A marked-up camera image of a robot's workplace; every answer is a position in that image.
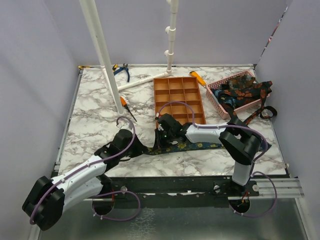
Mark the white pvc pipe frame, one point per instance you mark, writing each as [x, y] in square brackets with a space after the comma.
[91, 16]

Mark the yellow utility knife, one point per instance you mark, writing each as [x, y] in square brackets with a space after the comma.
[198, 78]

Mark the pink perforated plastic basket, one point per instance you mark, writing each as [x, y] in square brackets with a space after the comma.
[223, 84]

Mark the yellow black tool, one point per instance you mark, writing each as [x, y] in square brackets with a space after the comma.
[85, 67]

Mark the orange handled screwdriver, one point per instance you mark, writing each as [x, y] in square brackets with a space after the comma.
[125, 105]

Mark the yellow handled cutter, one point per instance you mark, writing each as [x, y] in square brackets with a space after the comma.
[115, 67]

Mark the black orange floral tie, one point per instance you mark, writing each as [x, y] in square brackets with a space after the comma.
[246, 96]

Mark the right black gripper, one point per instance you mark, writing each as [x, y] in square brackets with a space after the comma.
[158, 141]

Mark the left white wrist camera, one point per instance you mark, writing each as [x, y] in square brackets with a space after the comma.
[124, 126]

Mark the navy yellow floral tie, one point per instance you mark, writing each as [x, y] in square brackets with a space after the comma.
[183, 147]

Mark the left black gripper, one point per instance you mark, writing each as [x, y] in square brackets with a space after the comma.
[139, 147]

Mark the black metal base rail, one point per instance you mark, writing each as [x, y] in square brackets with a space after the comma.
[172, 192]

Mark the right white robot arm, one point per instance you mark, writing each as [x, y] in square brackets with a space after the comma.
[240, 141]

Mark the dark paisley tie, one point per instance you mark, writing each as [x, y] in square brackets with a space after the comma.
[241, 82]

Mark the wooden compartment tray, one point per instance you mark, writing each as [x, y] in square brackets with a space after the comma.
[179, 97]

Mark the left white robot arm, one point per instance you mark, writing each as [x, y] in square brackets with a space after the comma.
[49, 198]

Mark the blue floral tie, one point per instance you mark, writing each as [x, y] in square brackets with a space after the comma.
[224, 98]

